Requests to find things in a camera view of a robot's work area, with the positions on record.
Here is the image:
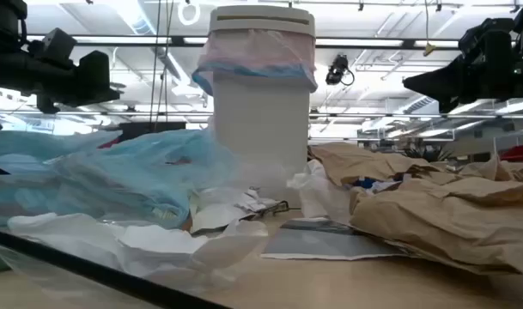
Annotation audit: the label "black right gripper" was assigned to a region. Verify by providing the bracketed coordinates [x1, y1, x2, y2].
[401, 29, 520, 115]

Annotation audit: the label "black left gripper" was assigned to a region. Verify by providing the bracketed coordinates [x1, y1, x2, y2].
[61, 50, 122, 108]

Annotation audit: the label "blue plastic bag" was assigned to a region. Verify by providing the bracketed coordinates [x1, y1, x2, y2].
[0, 127, 245, 231]

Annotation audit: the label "twisted white tissue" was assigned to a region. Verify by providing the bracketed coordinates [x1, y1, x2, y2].
[6, 212, 270, 297]

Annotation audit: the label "white wrapper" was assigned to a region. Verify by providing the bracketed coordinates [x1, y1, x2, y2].
[286, 159, 353, 224]
[190, 187, 290, 236]

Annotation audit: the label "white swing bin lid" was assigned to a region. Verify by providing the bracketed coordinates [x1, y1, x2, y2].
[208, 4, 317, 39]

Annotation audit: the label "grey foil wrapper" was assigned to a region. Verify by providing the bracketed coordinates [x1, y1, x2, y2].
[259, 217, 404, 262]

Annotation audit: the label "white plastic trash bin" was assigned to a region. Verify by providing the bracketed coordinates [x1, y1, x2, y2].
[210, 70, 313, 208]

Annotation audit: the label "pink trash bag blue rim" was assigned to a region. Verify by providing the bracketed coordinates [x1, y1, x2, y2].
[191, 28, 319, 96]

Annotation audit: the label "yellow hanging tag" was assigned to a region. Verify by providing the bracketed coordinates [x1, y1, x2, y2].
[422, 0, 436, 58]

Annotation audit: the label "black monitor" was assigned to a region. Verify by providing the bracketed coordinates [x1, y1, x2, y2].
[118, 121, 187, 142]

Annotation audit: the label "potted succulent plant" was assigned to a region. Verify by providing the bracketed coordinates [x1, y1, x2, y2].
[401, 144, 453, 163]

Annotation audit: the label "red storage bin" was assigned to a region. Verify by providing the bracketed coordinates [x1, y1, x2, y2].
[499, 143, 523, 163]

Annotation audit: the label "hanging black cords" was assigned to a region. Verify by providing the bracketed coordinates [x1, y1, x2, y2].
[149, 0, 176, 132]

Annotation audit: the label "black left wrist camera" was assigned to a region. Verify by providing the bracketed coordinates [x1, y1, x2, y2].
[28, 27, 78, 65]

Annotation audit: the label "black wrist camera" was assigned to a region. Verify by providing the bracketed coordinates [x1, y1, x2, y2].
[28, 27, 78, 65]
[457, 16, 516, 51]

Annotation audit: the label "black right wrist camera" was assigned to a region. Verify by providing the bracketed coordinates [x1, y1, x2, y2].
[457, 16, 516, 51]

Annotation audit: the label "black ceiling camera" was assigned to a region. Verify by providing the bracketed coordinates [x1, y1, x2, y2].
[325, 53, 356, 87]

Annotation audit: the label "white hanging ring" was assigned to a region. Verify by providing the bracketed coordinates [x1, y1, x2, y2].
[177, 2, 202, 27]

